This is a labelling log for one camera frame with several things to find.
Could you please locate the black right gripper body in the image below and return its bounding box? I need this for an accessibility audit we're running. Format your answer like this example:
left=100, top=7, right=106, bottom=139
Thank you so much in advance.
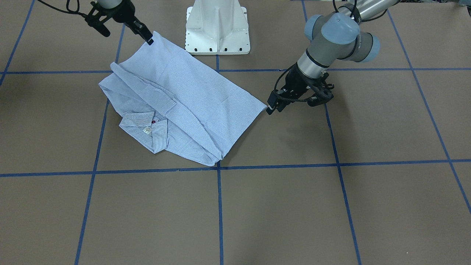
left=85, top=0, right=136, bottom=37

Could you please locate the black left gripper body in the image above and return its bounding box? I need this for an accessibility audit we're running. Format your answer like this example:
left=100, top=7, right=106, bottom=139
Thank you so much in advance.
left=272, top=64, right=334, bottom=107

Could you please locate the light blue striped shirt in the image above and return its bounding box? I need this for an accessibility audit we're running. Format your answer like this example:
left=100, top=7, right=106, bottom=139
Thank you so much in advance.
left=99, top=32, right=266, bottom=166

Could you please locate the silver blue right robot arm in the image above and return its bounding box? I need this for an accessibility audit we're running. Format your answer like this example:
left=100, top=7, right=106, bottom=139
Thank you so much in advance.
left=85, top=0, right=153, bottom=45

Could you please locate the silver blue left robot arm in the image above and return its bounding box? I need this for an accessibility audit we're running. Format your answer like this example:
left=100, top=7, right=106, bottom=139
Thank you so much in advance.
left=266, top=0, right=398, bottom=114

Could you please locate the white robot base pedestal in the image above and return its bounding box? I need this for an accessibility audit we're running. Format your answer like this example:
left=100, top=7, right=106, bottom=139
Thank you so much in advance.
left=184, top=0, right=251, bottom=55

